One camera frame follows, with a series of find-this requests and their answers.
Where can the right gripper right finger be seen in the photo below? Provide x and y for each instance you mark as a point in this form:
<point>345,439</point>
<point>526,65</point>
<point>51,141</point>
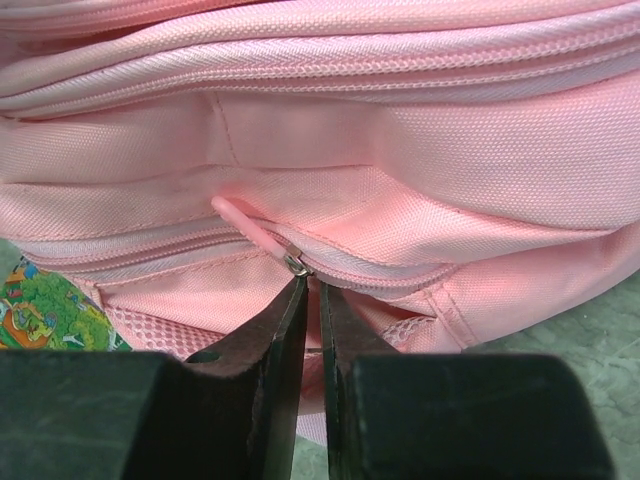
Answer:
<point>451,416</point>

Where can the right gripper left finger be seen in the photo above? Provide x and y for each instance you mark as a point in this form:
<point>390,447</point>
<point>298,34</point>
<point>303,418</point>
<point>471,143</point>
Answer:
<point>229,411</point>

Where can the pink student backpack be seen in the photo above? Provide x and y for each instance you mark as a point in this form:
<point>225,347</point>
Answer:
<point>461,170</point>

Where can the orange treehouse book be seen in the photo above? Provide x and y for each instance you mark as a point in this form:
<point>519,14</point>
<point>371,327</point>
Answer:
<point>43,310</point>

